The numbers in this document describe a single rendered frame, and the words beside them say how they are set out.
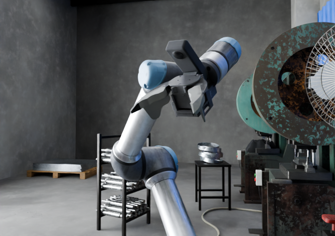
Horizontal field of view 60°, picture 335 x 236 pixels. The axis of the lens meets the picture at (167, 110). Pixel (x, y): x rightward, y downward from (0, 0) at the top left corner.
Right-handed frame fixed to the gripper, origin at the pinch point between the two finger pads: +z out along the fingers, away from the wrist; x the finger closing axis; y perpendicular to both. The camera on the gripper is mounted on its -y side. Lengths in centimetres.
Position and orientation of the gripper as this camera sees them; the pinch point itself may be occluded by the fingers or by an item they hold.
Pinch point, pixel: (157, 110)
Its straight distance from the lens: 54.3
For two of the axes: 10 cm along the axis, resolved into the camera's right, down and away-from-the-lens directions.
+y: 3.0, 8.5, 4.4
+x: -8.0, -0.2, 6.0
